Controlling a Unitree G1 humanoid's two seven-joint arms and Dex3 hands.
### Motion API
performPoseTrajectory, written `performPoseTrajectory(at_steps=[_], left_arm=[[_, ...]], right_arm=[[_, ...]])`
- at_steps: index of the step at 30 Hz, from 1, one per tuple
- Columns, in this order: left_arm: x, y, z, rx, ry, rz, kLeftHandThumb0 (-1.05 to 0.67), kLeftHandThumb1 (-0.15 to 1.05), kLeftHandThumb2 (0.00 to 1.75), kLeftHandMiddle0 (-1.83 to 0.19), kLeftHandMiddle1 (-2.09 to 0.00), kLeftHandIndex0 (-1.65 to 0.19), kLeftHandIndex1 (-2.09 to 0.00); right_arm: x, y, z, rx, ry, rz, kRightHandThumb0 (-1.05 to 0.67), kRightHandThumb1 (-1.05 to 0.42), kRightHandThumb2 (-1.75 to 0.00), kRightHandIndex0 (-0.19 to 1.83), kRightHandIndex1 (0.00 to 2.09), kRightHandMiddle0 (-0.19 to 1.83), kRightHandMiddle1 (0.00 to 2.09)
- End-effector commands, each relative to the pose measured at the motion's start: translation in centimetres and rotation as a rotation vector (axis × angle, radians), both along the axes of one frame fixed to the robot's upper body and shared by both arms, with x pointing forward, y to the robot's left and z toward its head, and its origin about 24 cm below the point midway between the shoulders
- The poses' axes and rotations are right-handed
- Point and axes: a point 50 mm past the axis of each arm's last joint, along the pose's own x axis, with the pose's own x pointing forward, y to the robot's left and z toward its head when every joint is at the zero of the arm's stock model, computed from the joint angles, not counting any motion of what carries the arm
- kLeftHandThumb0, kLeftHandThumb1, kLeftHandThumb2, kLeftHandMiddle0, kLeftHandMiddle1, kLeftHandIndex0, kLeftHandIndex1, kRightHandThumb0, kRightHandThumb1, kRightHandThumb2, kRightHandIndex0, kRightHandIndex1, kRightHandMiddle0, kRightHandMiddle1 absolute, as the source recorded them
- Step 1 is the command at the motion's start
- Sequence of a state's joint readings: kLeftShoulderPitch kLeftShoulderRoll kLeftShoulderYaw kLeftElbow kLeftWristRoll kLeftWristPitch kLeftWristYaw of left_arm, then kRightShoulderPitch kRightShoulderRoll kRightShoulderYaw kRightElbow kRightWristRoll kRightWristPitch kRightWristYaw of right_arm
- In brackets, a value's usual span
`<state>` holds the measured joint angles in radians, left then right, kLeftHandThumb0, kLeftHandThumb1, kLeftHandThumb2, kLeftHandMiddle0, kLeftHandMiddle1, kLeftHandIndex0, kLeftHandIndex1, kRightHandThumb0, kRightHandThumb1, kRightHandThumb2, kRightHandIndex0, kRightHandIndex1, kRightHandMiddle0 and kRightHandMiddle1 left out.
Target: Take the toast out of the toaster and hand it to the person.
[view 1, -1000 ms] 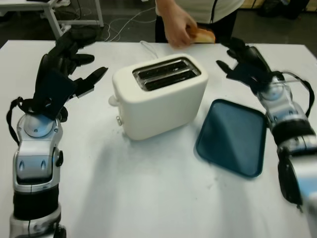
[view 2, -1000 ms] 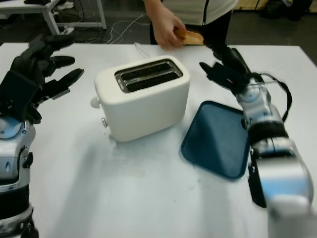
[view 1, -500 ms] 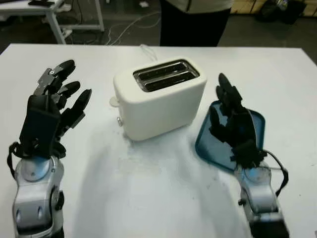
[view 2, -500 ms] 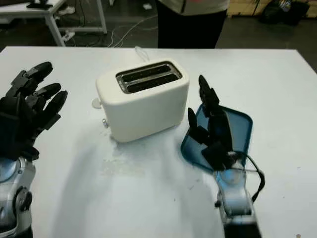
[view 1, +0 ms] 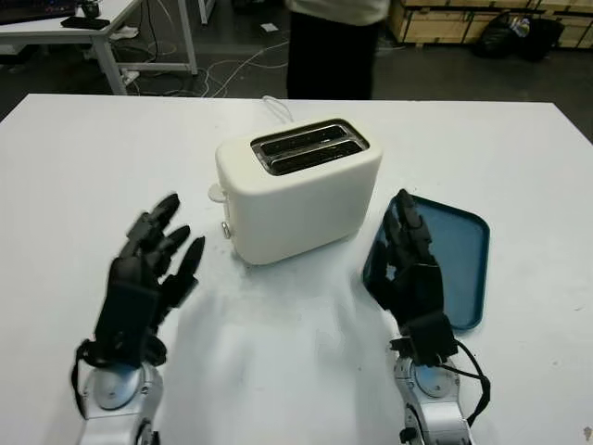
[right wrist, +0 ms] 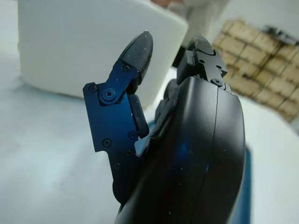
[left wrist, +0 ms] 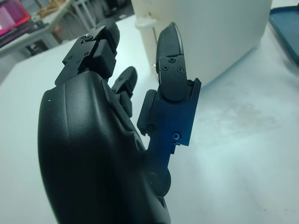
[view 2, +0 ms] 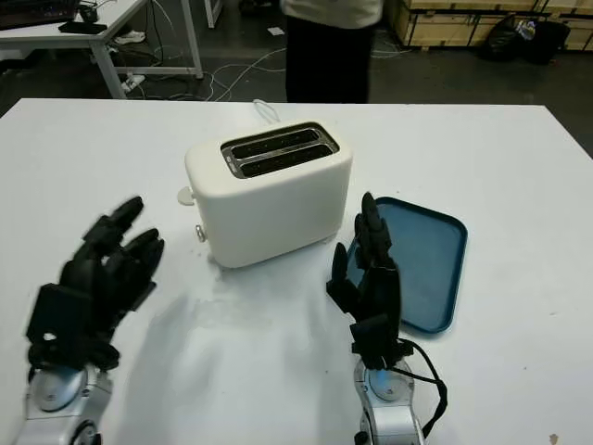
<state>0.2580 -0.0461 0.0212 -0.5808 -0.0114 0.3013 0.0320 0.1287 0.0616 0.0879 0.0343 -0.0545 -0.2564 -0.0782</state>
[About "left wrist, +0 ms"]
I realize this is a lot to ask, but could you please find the white two-slot toaster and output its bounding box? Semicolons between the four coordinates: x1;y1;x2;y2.
130;0;273;89

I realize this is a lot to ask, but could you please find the white desk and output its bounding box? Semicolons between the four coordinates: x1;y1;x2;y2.
0;0;79;59

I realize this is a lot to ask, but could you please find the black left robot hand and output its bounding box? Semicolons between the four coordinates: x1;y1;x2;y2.
37;20;203;224

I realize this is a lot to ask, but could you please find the dark blue plastic tray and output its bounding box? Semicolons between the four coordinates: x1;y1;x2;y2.
268;6;299;69

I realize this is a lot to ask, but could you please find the pink box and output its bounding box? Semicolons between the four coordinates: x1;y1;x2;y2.
0;4;31;36

